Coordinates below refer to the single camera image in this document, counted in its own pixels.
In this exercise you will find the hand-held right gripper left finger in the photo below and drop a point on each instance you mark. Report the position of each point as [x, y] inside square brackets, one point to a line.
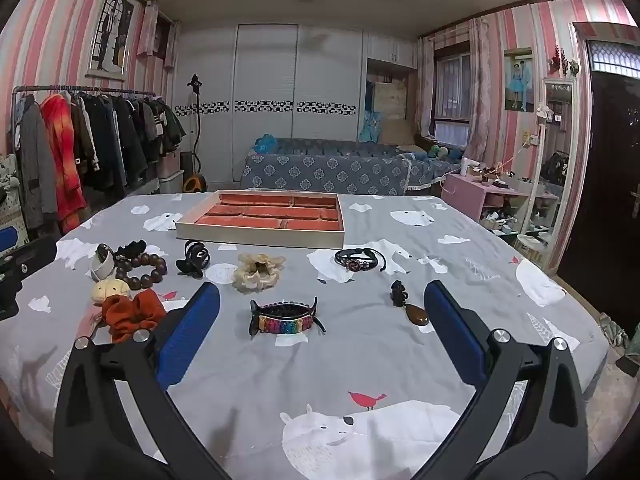
[192, 327]

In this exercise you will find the small curtained window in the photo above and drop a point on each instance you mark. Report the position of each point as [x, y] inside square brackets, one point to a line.
[159, 35]

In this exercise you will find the white hair dryer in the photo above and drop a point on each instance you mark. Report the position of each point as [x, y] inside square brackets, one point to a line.
[465, 166]

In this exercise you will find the brown teardrop pendant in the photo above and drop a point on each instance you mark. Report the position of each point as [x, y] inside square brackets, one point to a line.
[417, 316]

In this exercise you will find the white and black hair clip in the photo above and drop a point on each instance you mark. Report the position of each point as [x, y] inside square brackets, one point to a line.
[100, 266]

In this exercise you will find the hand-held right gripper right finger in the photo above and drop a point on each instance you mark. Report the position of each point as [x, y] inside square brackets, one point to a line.
[452, 330]

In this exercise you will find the red artificial flowers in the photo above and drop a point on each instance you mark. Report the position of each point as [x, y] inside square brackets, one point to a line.
[560, 60]

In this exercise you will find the garment steamer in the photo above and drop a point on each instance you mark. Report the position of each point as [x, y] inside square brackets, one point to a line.
[192, 170]

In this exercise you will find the grey polar bear bed sheet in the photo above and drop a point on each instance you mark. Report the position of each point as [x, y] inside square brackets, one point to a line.
[360, 370]

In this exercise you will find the white framed standing mirror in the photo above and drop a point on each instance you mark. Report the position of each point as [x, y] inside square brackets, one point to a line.
[552, 170]

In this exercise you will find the cream hair clip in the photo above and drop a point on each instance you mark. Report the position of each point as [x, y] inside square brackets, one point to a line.
[107, 290]

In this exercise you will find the green plush toys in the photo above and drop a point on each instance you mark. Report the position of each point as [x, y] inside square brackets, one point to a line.
[442, 152]

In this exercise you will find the brick pattern jewelry tray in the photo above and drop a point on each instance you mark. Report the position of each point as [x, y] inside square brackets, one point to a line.
[265, 212]

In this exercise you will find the white round stool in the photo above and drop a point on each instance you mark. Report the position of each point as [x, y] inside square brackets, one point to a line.
[531, 242]

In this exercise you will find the pink cabinet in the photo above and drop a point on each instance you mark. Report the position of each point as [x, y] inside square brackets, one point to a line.
[467, 195]

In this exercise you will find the small black hair claw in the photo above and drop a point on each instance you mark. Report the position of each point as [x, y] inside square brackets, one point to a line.
[131, 247]

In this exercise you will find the white upper cabinet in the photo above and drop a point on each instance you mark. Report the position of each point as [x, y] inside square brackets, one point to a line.
[392, 50]

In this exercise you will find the row of hanging clothes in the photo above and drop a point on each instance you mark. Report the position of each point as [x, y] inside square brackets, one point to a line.
[100, 135]

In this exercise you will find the white sliding door wardrobe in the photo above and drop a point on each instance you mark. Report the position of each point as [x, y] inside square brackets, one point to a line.
[265, 70]

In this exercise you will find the light wooden board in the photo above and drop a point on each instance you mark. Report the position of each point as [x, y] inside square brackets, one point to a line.
[391, 100]

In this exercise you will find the large black hair claw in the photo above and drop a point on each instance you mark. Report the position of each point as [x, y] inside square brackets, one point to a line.
[192, 260]

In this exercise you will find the dark wooden door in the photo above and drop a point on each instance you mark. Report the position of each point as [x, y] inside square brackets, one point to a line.
[610, 185]

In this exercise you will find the wall socket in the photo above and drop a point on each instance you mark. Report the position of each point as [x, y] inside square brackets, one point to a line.
[531, 139]

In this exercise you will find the sofa with blue patterned cover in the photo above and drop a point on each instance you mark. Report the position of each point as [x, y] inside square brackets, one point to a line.
[325, 170]

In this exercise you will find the hanging blue clothes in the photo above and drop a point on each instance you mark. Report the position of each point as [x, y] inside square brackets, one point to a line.
[369, 125]

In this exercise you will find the pink patterned curtain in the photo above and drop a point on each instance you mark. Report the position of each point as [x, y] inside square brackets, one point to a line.
[479, 85]

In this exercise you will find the orange fabric scrunchie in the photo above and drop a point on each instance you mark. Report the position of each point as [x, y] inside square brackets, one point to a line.
[125, 317]

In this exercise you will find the barred window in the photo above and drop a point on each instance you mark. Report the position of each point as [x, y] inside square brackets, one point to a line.
[452, 95]

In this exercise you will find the green cloth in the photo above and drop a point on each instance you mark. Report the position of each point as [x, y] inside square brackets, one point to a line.
[617, 332]

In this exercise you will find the couple wall photo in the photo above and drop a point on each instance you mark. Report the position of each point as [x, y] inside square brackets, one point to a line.
[518, 80]

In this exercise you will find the small dark carved charm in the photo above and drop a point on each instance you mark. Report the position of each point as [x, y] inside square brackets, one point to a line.
[398, 292]

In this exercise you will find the metal clothes rack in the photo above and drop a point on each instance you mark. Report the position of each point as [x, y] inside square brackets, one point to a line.
[100, 91]

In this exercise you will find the framed wedding wall poster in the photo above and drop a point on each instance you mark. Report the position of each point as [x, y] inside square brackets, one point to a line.
[111, 35]

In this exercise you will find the cream fabric scrunchie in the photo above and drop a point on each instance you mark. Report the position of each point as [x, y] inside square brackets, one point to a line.
[245, 275]

